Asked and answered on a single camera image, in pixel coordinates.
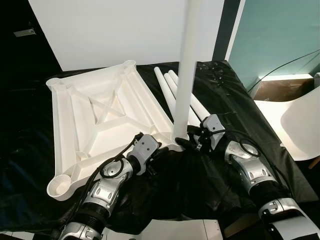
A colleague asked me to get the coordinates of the white plastic table top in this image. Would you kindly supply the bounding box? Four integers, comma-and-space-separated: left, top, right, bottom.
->
45, 60, 191, 202

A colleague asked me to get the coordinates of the brown cardboard box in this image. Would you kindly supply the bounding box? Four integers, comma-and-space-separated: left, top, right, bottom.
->
255, 74, 317, 102

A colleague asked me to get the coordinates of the white plastic chair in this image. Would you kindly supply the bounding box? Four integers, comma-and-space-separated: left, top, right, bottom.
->
254, 85, 320, 162

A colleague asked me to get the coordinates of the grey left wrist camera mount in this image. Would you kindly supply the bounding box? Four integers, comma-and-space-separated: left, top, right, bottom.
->
132, 132, 161, 163

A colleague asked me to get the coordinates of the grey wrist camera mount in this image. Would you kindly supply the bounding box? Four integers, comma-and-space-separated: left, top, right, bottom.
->
132, 132, 161, 163
202, 114, 227, 149

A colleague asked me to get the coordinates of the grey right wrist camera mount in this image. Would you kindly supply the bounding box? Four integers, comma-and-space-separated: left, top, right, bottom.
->
202, 114, 227, 149

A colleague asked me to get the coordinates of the thin black wall cable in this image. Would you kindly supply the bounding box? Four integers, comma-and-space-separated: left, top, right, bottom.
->
248, 48, 320, 94

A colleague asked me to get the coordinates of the small grey wall plate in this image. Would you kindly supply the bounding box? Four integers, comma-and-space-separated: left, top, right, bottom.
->
14, 28, 37, 38

